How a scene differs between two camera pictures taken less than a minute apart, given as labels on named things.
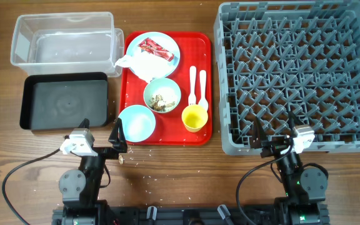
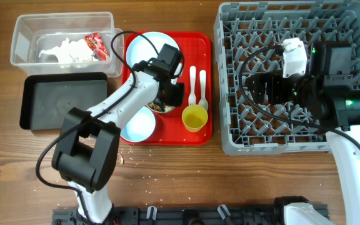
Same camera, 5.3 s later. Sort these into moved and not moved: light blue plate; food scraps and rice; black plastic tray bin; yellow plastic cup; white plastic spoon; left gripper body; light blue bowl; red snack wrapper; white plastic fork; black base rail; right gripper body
Moved: left gripper body; red snack wrapper; right gripper body
Not moved: food scraps and rice; light blue plate; light blue bowl; black plastic tray bin; white plastic spoon; yellow plastic cup; white plastic fork; black base rail
